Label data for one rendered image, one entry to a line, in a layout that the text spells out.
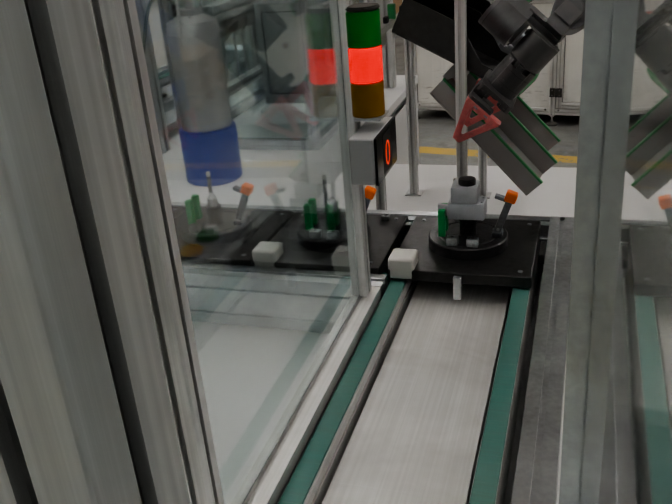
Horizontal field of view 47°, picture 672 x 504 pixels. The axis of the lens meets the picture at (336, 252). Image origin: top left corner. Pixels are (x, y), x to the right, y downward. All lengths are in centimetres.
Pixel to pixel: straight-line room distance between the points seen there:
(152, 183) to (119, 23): 12
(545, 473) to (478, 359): 31
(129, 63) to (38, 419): 37
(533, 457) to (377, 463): 19
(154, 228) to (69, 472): 37
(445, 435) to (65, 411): 80
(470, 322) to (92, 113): 105
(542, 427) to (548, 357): 16
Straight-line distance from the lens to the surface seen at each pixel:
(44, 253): 26
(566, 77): 553
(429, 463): 100
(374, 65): 114
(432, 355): 120
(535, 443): 97
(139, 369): 31
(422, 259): 137
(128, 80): 61
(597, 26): 45
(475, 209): 137
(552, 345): 115
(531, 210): 187
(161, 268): 66
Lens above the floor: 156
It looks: 25 degrees down
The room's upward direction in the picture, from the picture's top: 5 degrees counter-clockwise
